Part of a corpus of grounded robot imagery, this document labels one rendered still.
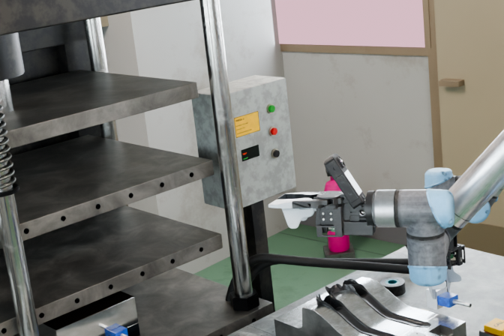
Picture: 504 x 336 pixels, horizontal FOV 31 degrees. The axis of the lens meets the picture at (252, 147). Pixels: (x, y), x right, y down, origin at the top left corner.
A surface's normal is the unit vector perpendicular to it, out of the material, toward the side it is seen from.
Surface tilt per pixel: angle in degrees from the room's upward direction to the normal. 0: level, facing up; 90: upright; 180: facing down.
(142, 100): 90
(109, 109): 90
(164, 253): 0
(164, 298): 0
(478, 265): 0
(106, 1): 90
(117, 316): 90
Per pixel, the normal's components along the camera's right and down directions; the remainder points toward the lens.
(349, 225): -0.30, 0.14
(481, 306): -0.11, -0.96
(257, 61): 0.73, 0.10
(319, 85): -0.68, 0.25
